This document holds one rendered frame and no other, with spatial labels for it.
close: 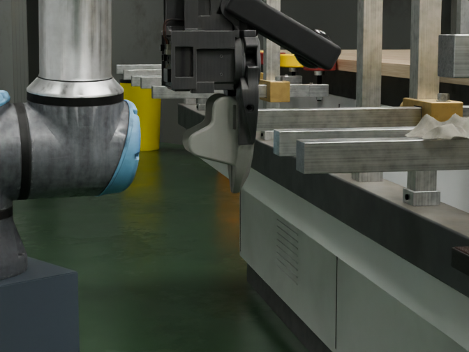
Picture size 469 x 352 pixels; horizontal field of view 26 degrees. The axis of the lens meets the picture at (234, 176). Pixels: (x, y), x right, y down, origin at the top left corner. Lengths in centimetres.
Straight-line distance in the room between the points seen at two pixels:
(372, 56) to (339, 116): 34
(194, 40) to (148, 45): 833
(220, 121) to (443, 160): 22
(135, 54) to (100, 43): 783
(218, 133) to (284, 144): 29
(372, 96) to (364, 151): 85
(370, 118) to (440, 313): 31
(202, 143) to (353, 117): 59
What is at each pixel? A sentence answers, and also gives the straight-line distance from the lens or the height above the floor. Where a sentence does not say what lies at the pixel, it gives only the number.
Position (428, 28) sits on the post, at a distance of 157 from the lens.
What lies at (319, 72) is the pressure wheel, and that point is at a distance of 252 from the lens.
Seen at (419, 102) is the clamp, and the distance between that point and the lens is 153.
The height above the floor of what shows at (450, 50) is 95.
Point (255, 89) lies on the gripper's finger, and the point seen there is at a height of 91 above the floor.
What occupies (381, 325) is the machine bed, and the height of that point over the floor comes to 29.
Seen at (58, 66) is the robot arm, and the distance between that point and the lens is 155.
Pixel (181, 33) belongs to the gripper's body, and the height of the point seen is 96.
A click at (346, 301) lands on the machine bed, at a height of 27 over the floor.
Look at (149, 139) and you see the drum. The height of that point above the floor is 10.
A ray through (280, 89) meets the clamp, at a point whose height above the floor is 83.
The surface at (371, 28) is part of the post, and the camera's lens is 181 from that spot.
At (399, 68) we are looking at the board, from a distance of 212.
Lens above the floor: 96
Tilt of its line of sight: 8 degrees down
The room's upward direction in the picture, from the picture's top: straight up
